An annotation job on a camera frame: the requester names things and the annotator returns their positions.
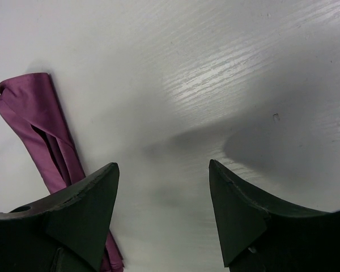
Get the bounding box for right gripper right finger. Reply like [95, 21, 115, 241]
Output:
[209, 160, 333, 268]

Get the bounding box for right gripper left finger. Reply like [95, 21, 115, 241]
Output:
[10, 163, 120, 271]

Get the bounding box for purple cloth napkin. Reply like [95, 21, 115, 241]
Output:
[0, 73, 124, 271]

